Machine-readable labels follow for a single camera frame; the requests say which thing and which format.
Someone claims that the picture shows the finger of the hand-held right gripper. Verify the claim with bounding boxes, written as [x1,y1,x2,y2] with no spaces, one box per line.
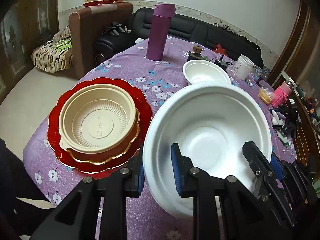
[242,141,275,202]
[271,152,290,182]

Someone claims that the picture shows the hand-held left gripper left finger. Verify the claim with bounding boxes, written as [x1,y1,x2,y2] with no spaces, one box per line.
[29,152,146,240]

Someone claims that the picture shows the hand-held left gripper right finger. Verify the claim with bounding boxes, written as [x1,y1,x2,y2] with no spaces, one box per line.
[170,142,283,240]

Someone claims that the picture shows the red plate with round sticker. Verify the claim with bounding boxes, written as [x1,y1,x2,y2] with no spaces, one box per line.
[64,106,141,166]

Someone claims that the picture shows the white foam bowl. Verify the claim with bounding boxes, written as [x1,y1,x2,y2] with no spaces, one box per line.
[142,84,272,219]
[182,60,232,86]

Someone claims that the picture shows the red plate with gold lettering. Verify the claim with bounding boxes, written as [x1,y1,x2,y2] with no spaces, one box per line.
[47,77,153,175]

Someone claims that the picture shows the white glove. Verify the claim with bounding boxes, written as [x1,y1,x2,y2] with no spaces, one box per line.
[271,108,291,146]

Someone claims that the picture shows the black gripper stand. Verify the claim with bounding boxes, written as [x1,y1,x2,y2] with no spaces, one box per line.
[275,104,302,140]

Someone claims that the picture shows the wooden side cabinet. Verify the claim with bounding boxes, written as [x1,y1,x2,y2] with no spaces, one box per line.
[282,72,320,157]

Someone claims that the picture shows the yellow snack bag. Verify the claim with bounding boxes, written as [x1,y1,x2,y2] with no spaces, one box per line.
[258,87,275,106]

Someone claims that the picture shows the pink sleeved bottle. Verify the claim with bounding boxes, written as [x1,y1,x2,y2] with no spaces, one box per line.
[271,78,296,108]

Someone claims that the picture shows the white plastic jar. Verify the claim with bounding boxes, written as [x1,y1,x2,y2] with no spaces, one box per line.
[235,54,254,81]

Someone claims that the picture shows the small black device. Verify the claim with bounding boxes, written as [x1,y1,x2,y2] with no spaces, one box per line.
[213,58,230,71]

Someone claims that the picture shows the person's dark clothing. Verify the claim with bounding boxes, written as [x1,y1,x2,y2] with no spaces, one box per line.
[0,137,52,240]

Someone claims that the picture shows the purple thermos bottle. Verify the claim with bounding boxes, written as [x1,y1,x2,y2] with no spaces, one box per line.
[146,3,176,61]

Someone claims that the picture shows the black leather sofa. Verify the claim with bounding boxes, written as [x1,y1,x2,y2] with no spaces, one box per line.
[93,7,264,68]

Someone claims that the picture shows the patterned blanket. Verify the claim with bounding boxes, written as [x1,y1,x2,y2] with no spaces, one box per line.
[32,26,73,73]

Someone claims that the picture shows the brown armchair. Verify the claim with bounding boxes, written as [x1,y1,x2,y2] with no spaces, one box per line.
[68,2,134,80]

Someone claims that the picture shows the wooden wardrobe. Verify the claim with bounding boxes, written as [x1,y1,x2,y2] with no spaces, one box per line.
[0,0,59,102]

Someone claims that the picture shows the wooden door frame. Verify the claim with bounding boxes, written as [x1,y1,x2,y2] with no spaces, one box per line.
[267,0,320,87]

